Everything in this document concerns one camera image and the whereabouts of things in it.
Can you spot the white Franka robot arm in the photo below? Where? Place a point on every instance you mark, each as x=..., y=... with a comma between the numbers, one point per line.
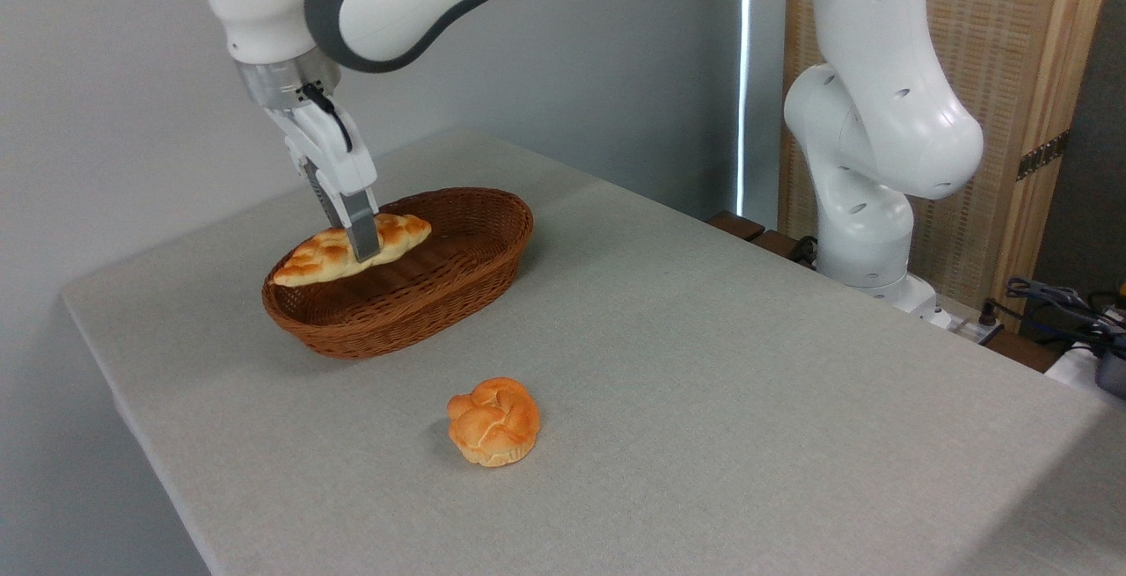
x=264, y=4

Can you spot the white power strip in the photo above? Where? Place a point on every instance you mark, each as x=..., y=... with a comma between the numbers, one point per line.
x=968, y=330

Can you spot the white sheet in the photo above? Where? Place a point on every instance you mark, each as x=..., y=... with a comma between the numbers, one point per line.
x=1069, y=369

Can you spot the brown oval wicker basket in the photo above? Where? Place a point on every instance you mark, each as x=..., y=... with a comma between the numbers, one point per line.
x=422, y=312

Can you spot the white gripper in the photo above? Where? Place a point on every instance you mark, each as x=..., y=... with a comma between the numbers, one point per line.
x=339, y=158

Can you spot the brass screen hinge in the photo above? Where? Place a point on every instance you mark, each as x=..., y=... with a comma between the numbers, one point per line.
x=1042, y=156

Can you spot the grey tablecloth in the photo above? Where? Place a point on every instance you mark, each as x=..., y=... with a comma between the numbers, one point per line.
x=704, y=435

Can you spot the dark brown wooden bench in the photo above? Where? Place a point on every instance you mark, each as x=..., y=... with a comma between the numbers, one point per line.
x=734, y=224

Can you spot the round knotted bread roll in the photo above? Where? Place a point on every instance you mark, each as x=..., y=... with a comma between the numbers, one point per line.
x=493, y=422

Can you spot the long braided bread loaf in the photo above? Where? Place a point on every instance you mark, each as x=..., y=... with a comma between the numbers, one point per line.
x=317, y=259

